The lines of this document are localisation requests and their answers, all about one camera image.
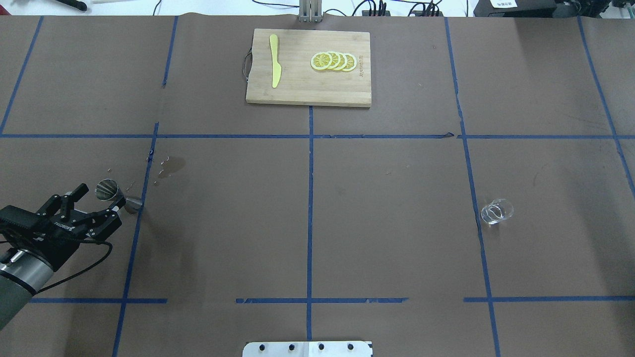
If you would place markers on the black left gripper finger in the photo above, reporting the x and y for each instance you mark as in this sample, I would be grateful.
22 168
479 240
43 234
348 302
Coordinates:
98 226
62 205

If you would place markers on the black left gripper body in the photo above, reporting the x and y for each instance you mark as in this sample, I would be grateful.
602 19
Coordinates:
51 242

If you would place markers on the steel double jigger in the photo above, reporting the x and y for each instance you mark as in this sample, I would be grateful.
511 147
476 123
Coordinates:
108 190

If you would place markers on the clear glass cup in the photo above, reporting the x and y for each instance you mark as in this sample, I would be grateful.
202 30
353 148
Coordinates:
497 211

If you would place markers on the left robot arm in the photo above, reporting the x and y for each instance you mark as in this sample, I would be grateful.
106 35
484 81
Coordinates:
23 275

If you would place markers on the yellow plastic knife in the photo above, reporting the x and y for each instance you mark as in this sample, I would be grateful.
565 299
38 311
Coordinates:
276 66

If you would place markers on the bamboo cutting board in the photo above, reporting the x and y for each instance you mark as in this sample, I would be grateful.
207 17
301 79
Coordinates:
302 85

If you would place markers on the lemon slice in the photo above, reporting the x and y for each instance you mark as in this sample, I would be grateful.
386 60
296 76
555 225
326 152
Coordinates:
336 60
350 63
343 60
321 61

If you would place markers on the black electronics box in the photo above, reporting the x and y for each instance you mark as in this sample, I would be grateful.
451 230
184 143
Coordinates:
515 8

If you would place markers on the black handled tool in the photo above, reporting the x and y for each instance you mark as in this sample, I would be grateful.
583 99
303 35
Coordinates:
77 4

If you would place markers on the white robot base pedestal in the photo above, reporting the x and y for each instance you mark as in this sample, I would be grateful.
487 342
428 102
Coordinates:
309 349

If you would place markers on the aluminium frame post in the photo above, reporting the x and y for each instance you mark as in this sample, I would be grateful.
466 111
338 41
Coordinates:
310 11

